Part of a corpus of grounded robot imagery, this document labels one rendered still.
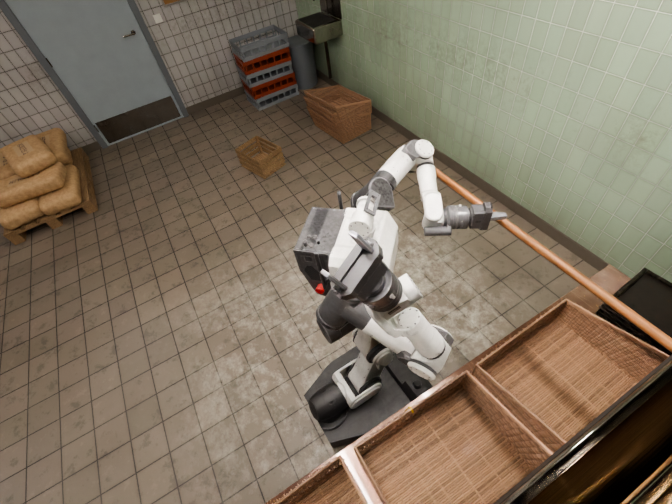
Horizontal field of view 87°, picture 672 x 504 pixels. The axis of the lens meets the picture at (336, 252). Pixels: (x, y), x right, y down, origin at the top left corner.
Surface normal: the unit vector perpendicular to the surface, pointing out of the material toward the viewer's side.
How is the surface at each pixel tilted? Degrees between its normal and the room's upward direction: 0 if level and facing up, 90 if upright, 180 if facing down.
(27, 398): 0
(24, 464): 0
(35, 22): 90
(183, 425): 0
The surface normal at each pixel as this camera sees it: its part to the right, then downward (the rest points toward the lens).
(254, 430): -0.13, -0.63
